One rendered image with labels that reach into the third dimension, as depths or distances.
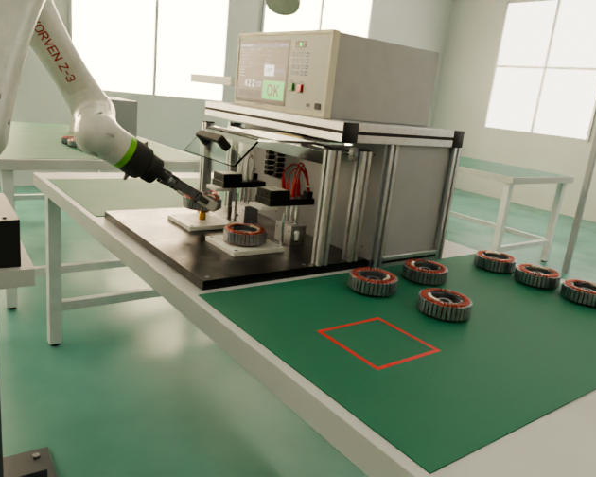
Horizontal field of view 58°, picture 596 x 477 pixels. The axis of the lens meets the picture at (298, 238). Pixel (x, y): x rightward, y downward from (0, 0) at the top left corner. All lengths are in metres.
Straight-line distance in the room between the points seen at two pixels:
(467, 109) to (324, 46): 7.53
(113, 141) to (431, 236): 0.89
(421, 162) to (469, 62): 7.50
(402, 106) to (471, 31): 7.52
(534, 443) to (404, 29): 7.97
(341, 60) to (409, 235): 0.50
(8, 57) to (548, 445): 1.12
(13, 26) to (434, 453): 1.03
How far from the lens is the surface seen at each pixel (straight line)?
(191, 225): 1.53
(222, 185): 1.59
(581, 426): 0.92
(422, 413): 0.82
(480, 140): 8.67
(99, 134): 1.40
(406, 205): 1.46
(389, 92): 1.49
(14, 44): 1.21
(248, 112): 1.58
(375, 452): 0.74
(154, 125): 6.36
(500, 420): 0.86
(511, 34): 8.63
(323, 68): 1.37
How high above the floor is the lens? 1.16
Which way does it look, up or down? 15 degrees down
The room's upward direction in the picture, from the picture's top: 6 degrees clockwise
